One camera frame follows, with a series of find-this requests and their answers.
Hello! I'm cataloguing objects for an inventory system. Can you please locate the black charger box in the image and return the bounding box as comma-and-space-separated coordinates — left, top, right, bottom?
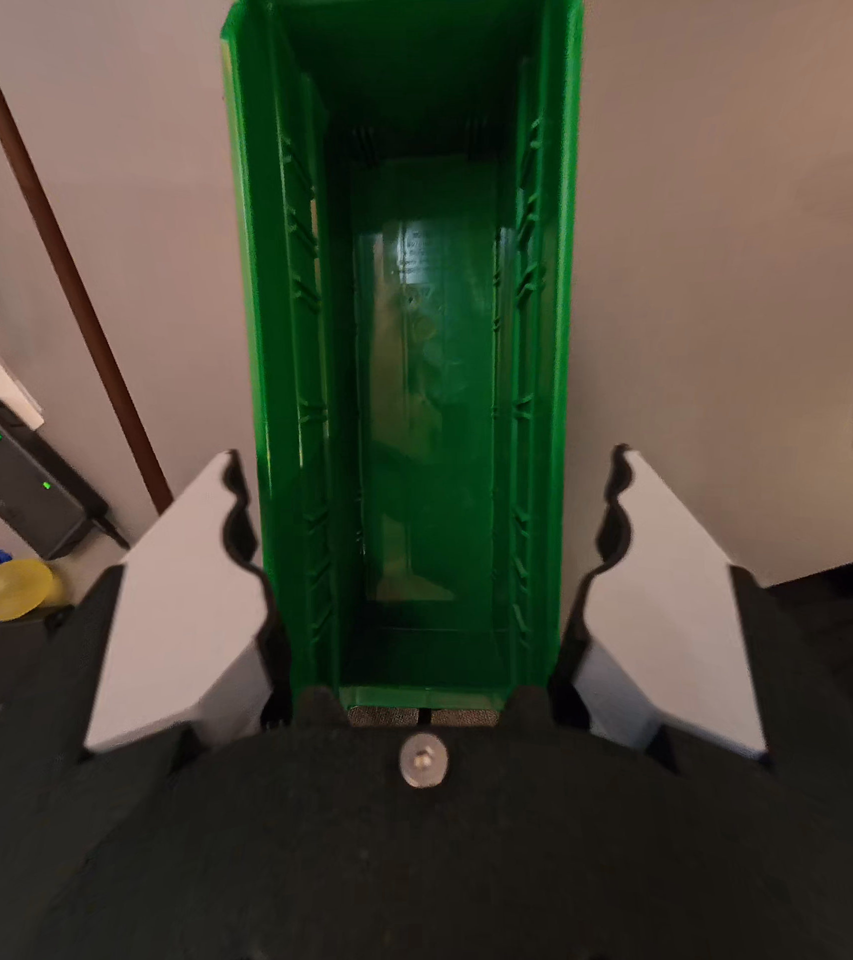
0, 395, 109, 561

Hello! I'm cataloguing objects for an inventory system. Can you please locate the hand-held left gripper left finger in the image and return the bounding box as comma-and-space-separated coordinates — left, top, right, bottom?
83, 450, 293, 755

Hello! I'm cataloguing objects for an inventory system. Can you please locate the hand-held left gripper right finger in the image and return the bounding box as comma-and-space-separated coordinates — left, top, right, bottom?
546, 444, 769, 759

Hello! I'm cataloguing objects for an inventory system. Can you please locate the yellow rubber ball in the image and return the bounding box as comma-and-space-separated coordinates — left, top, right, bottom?
0, 558, 62, 622

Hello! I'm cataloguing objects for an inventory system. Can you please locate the green plastic bin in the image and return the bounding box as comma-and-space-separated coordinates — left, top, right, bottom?
220, 0, 585, 710

